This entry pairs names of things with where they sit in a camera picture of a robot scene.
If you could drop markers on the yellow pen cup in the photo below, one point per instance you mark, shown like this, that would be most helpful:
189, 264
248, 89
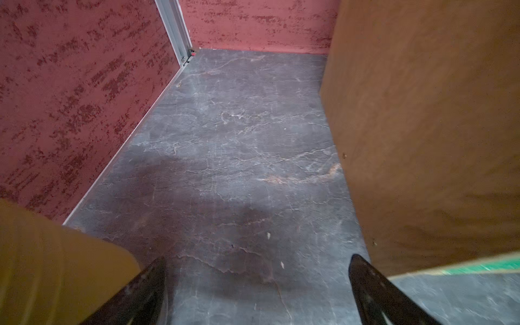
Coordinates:
52, 274

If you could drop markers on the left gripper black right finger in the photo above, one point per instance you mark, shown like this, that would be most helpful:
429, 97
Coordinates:
379, 301

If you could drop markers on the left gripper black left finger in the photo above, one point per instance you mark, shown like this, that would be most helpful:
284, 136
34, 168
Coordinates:
143, 300

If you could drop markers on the wooden three-tier shelf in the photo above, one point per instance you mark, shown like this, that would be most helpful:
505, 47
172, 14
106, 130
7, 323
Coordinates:
422, 100

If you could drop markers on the bright green sponge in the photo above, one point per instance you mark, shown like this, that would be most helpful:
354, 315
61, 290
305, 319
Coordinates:
495, 267

